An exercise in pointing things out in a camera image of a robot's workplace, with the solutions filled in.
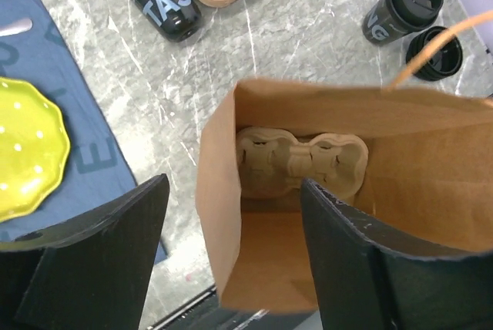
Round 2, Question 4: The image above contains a green polka dot plate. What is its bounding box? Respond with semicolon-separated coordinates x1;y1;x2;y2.
1;77;71;221

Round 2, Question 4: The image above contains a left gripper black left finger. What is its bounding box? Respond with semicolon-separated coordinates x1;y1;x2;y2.
1;174;169;329

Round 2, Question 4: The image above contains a brown paper bag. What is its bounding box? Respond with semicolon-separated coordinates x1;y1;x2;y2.
196;12;492;312

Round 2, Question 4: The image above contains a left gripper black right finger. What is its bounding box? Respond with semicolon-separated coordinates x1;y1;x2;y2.
300;179;492;329

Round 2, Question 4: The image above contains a blue letter placemat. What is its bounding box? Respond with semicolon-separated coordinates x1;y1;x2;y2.
0;0;169;265

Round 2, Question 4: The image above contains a single pulp cup carrier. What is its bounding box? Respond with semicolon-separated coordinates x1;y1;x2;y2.
236;127;369;200

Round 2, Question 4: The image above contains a silver spoon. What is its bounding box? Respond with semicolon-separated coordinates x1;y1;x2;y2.
0;18;33;37

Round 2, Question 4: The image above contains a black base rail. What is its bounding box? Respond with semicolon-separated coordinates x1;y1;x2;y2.
148;287;323;330

